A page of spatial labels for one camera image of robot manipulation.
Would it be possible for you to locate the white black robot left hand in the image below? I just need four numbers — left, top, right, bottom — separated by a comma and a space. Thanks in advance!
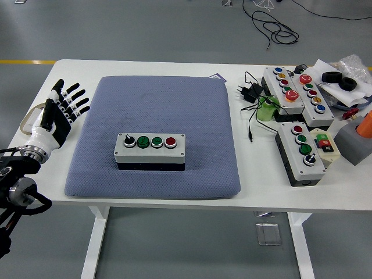
24, 78, 91, 152

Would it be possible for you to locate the grey four-button control box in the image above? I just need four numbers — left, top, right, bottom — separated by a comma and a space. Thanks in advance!
113, 133, 187, 172
274, 121, 327, 187

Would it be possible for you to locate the grey five-button control box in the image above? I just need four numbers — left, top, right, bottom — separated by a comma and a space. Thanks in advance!
290, 74, 335, 128
261, 66, 305, 122

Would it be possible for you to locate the beige tray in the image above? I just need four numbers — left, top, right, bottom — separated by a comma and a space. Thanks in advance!
20, 103, 47, 136

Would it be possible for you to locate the white table leg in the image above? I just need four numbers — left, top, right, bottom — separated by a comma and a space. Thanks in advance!
80, 205, 110, 279
287, 212, 316, 279

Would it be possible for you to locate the blue-grey padded mat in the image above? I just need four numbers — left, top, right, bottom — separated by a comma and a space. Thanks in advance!
63, 75, 242, 200

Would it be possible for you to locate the purple-edged white card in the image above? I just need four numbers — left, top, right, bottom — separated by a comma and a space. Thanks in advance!
206, 72, 227, 84

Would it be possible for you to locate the black power adapter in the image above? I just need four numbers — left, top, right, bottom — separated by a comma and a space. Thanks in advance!
234, 83, 264, 103

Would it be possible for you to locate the green cup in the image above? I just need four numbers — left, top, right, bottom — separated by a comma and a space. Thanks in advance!
256, 95, 280, 122

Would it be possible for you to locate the clear floor plate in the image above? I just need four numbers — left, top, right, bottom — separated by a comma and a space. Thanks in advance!
255, 222, 282, 246

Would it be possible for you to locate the grey block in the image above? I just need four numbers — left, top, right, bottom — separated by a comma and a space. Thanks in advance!
334, 115, 372, 166

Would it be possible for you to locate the small red knob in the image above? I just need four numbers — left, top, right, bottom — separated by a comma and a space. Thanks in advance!
342, 108, 360, 120

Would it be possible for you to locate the white paper sheet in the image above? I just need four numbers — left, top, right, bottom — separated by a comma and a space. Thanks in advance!
312, 59, 372, 106

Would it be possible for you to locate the clear bubble wrap bag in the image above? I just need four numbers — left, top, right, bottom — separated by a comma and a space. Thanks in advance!
337, 53, 372, 88

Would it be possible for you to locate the orange cylinder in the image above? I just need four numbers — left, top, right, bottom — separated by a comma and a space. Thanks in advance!
357, 109, 372, 140

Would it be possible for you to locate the black adapter cord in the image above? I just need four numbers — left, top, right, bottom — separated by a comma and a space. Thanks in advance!
240, 71, 281, 144

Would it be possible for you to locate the coiled black floor cable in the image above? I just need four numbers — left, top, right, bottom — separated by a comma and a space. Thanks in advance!
242, 0, 299, 52

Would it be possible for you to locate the white cord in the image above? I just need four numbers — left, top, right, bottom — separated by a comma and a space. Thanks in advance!
251, 0, 276, 12

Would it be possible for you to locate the cream three-button switch box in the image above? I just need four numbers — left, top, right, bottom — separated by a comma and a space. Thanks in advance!
308, 128, 341, 169

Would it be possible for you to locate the black foam ring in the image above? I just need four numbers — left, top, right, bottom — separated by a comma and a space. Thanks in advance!
321, 71, 344, 83
339, 77, 358, 92

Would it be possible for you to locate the blue ring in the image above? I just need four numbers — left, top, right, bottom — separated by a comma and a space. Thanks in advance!
328, 95, 372, 111

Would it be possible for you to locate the long black floor cable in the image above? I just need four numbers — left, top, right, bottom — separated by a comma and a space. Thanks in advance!
290, 0, 372, 20

